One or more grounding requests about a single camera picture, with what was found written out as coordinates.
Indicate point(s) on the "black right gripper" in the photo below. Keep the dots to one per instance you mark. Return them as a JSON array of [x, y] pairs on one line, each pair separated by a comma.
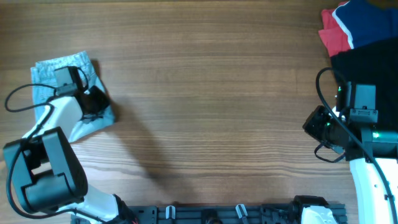
[[315, 125]]

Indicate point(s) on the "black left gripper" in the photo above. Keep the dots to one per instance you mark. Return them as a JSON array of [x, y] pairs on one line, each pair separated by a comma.
[[96, 101]]

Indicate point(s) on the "light blue denim shorts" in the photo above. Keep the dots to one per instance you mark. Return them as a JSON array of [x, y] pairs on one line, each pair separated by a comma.
[[56, 82]]

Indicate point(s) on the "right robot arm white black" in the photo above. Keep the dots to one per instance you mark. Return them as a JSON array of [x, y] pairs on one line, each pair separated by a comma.
[[351, 130]]

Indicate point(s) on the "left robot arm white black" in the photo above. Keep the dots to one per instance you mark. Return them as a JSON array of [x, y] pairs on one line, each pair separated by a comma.
[[45, 177]]

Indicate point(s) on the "red navy white garment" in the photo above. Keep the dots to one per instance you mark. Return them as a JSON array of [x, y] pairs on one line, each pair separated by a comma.
[[354, 24]]

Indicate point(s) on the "black base rail with clips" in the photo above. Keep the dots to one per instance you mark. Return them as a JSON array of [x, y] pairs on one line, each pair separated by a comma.
[[302, 209]]

